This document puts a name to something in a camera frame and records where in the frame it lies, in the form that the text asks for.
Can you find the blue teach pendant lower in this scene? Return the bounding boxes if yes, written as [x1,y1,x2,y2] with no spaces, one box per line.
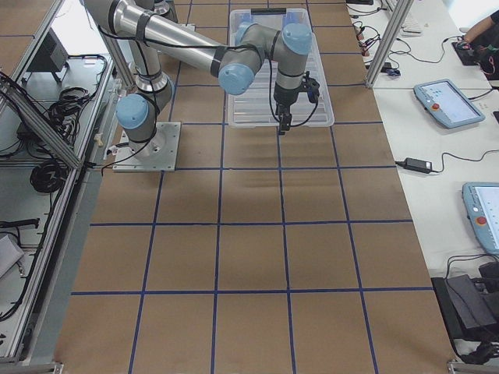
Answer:
[462,182,498,256]

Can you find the aluminium frame rail left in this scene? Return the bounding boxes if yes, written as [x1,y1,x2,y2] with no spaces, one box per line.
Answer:
[1,72,83,169]

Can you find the aluminium frame post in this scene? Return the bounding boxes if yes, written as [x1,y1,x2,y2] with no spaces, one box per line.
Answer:
[365,0,413,89]

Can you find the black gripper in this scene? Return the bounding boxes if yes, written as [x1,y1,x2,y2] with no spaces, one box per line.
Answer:
[274,87,299,136]

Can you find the clear plastic storage box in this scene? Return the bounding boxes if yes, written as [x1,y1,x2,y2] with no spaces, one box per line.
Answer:
[223,8,334,132]

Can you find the black electronics box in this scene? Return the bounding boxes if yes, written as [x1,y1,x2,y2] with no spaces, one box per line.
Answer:
[431,274,498,342]

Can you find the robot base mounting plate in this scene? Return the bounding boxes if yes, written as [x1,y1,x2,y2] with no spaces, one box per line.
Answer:
[112,122,181,172]

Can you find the blue teach pendant upper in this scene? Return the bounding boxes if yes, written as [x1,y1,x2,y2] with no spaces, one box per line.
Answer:
[413,79,485,129]

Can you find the black power adapter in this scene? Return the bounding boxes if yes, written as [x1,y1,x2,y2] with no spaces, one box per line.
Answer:
[395,157,433,174]

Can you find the coiled black cable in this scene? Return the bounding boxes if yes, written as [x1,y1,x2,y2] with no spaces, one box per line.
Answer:
[30,158,67,194]

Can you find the clear plastic box lid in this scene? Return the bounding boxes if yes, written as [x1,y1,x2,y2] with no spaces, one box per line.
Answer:
[219,22,334,130]

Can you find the black box latch handle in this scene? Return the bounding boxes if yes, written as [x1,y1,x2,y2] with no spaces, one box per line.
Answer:
[250,7,287,16]

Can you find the blue teach pendant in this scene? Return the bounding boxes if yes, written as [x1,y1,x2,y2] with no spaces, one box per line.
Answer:
[462,182,498,256]
[413,79,485,129]

